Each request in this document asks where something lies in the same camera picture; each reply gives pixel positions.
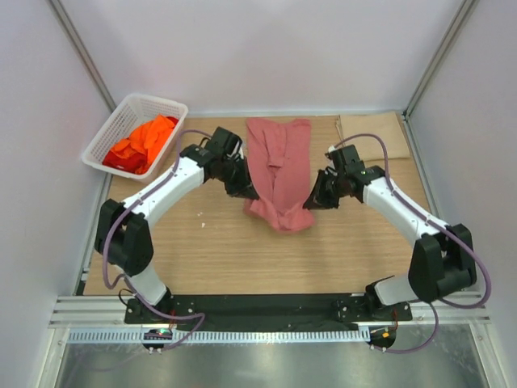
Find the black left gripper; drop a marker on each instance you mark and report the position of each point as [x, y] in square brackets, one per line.
[244, 187]

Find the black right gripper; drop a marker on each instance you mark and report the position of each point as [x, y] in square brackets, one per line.
[318, 200]

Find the pink t shirt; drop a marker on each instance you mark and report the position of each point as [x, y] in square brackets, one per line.
[278, 158]

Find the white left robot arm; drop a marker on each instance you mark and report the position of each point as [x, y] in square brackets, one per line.
[123, 236]

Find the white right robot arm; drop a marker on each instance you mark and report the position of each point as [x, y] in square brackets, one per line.
[440, 263]

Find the folded beige t shirt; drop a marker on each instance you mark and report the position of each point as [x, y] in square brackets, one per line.
[387, 126]

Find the white plastic laundry basket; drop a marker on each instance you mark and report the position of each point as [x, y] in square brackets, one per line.
[135, 110]

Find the orange t shirt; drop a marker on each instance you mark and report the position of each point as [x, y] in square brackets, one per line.
[136, 153]

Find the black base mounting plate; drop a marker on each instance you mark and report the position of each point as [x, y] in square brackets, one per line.
[285, 312]

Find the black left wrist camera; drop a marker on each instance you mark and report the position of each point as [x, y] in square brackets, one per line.
[225, 144]

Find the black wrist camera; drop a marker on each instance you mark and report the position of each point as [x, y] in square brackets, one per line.
[225, 144]
[346, 160]

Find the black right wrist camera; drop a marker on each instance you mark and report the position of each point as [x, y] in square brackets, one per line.
[346, 160]

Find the left aluminium frame post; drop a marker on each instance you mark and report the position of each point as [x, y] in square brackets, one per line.
[74, 38]

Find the aluminium frame post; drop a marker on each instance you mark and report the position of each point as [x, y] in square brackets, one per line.
[74, 38]
[449, 38]

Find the white slotted cable duct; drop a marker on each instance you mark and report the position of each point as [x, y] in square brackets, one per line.
[162, 336]

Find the right aluminium frame post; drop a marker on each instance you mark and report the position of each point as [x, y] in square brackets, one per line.
[449, 38]

